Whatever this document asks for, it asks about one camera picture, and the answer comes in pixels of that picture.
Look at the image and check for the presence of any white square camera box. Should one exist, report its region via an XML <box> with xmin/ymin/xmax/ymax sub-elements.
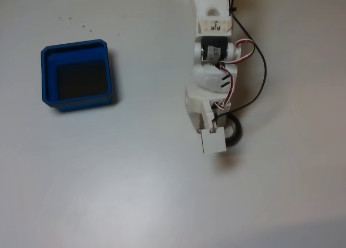
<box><xmin>199</xmin><ymin>126</ymin><xmax>228</xmax><ymax>155</ymax></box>

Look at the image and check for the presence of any beige paper label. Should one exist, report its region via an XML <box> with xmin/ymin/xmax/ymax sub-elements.
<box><xmin>198</xmin><ymin>19</ymin><xmax>233</xmax><ymax>35</ymax></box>

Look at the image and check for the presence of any black cable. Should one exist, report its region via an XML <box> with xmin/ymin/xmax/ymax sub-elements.
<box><xmin>212</xmin><ymin>0</ymin><xmax>268</xmax><ymax>125</ymax></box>

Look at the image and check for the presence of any blue square plastic box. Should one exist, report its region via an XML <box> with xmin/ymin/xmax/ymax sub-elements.
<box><xmin>40</xmin><ymin>38</ymin><xmax>113</xmax><ymax>113</ymax></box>

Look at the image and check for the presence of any red and white servo cable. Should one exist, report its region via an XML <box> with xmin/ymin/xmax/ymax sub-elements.
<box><xmin>215</xmin><ymin>39</ymin><xmax>256</xmax><ymax>110</ymax></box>

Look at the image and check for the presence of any black tape roll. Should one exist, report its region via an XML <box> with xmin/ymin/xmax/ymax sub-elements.
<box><xmin>216</xmin><ymin>113</ymin><xmax>243</xmax><ymax>149</ymax></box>

